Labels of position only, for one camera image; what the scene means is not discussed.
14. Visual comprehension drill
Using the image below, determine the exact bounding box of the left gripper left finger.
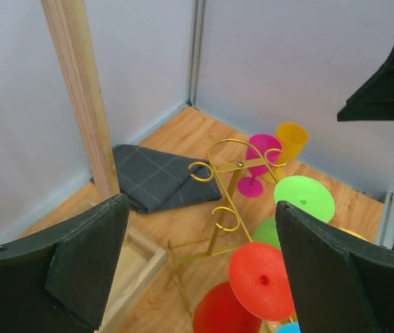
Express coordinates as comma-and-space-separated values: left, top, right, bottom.
0, 194, 130, 332

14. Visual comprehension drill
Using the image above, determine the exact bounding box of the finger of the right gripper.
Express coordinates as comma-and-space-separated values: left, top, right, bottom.
336, 45, 394, 121

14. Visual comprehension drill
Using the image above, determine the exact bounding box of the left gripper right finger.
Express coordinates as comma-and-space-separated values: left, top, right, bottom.
276, 200, 394, 332

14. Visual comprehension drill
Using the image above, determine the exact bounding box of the blue wine glass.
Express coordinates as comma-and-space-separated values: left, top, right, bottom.
275, 322, 301, 333

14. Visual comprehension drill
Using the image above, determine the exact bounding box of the red wine glass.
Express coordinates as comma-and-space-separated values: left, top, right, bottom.
193, 242, 296, 332

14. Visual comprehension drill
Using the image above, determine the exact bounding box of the orange wine glass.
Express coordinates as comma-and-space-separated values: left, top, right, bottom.
275, 122, 309, 164
339, 228, 368, 241

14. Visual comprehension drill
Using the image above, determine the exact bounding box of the pink wine glass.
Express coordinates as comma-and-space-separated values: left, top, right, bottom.
237, 133, 283, 198

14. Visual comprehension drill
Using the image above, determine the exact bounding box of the green wine glass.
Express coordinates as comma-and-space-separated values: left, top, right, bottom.
252, 176, 336, 250

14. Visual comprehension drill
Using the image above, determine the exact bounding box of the wooden clothes rack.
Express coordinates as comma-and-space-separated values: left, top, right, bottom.
42, 1, 166, 332

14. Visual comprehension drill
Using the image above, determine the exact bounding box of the grey folded cloth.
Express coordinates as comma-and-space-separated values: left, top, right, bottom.
112, 144, 222, 214

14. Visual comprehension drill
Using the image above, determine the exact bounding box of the gold wire glass rack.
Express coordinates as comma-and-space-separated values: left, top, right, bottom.
168, 138, 278, 316

